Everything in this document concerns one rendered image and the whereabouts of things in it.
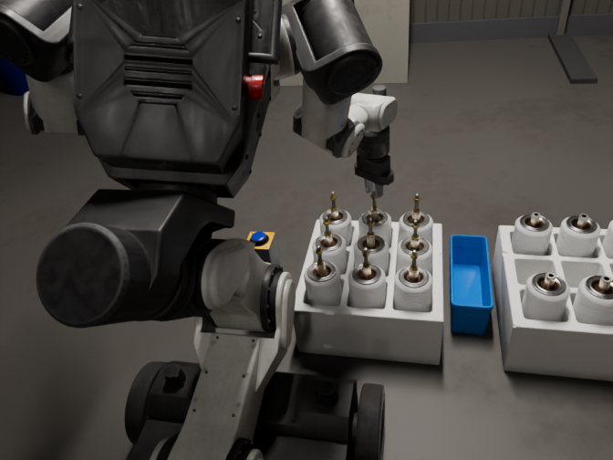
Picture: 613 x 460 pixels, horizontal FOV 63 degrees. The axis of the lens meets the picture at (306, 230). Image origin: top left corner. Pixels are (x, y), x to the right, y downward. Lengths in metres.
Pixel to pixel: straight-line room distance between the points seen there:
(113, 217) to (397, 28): 2.41
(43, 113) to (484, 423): 1.17
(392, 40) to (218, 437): 2.36
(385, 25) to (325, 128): 1.99
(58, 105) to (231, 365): 0.57
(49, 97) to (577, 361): 1.29
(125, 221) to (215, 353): 0.47
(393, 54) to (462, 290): 1.64
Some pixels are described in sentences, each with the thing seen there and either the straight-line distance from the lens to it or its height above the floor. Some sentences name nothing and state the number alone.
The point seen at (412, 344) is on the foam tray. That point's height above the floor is 0.08.
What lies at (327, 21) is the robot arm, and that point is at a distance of 0.80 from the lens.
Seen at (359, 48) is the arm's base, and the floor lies 0.91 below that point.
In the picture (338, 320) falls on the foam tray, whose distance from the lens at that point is 1.34.
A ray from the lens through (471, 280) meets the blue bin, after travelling 1.66.
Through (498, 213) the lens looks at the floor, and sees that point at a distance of 1.95.
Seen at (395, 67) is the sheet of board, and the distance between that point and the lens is 2.93.
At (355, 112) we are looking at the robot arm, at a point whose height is 0.65.
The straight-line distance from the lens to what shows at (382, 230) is 1.46.
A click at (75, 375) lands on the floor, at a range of 1.66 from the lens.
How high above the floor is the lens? 1.16
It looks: 38 degrees down
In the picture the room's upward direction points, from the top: 8 degrees counter-clockwise
